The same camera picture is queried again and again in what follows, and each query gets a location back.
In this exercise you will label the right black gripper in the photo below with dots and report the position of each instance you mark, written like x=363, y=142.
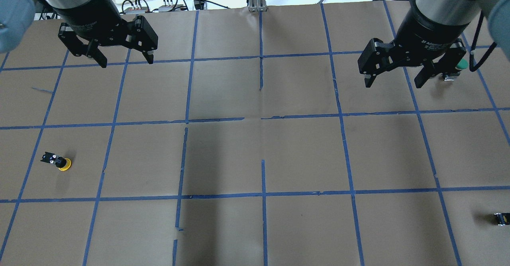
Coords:
x=428, y=29

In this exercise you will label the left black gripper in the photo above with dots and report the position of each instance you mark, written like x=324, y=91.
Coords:
x=88, y=14

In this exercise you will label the yellow push button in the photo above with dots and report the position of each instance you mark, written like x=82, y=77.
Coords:
x=58, y=161

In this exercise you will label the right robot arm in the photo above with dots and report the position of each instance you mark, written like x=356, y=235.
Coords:
x=460, y=12

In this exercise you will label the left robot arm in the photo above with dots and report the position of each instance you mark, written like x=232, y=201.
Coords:
x=16, y=17

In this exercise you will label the green push button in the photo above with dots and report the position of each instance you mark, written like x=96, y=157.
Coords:
x=451, y=74

